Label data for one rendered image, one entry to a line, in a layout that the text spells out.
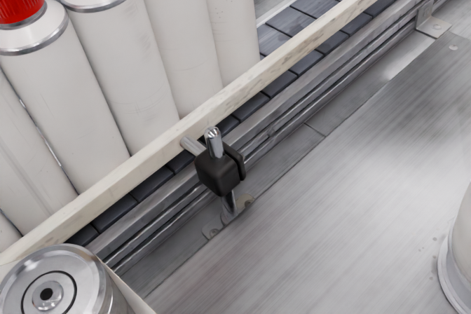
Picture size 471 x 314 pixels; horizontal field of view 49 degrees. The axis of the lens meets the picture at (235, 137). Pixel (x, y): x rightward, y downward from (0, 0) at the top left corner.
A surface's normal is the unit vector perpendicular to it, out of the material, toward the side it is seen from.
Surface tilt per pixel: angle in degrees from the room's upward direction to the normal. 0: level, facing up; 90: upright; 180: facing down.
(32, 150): 90
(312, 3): 0
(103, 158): 90
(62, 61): 90
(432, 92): 0
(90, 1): 45
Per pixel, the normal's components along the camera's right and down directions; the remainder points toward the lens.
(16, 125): 0.97, 0.09
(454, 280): -0.97, 0.22
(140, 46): 0.77, 0.41
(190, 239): -0.12, -0.65
